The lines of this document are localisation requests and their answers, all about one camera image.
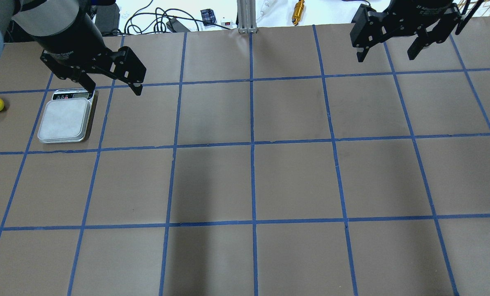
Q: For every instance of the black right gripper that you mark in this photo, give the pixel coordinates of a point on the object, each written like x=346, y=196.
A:
x=430, y=9

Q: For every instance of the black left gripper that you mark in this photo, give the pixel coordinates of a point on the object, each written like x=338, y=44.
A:
x=69, y=36

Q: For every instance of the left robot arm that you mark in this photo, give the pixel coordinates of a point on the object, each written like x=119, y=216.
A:
x=73, y=46

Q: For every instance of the silver digital kitchen scale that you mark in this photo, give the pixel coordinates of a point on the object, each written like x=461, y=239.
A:
x=66, y=116

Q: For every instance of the black power adapter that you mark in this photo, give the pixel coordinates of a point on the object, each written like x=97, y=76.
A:
x=174, y=25

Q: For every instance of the gold metal cylinder tool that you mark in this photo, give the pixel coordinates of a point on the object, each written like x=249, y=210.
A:
x=298, y=12

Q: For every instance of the small blue black box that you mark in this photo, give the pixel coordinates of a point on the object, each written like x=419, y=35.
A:
x=208, y=17

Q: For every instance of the aluminium frame post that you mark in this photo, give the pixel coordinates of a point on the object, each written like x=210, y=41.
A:
x=246, y=17

